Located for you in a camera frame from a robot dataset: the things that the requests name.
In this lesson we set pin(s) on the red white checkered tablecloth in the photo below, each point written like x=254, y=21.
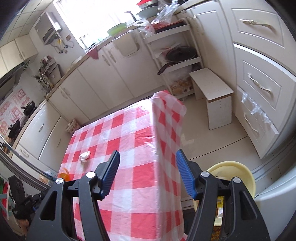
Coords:
x=144, y=202

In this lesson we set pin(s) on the white drawer cabinet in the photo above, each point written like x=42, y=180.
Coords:
x=248, y=44

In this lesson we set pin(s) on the white kitchen rack shelf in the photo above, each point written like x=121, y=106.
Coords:
x=158, y=42

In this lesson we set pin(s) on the red yellow snack bag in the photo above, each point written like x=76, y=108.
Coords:
x=218, y=219

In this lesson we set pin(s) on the black frying pan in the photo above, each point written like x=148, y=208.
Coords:
x=178, y=55

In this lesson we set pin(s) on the stacked bowls pile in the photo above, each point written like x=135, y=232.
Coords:
x=148, y=8

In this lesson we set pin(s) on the white tissue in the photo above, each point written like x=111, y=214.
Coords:
x=84, y=156

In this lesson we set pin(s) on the green bowl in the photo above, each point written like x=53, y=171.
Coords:
x=117, y=29

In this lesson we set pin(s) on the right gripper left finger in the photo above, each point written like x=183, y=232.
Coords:
x=106, y=173

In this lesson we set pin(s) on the yellow plastic trash bin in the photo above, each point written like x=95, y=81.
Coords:
x=229, y=169

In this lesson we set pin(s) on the small white stool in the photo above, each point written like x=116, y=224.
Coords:
x=218, y=97

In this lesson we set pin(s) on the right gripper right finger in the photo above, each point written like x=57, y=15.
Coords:
x=189, y=172

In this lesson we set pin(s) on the floral waste basket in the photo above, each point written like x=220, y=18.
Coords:
x=72, y=126

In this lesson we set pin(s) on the wall water heater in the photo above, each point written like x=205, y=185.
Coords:
x=48, y=28

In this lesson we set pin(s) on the silver refrigerator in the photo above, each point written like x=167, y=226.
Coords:
x=277, y=204

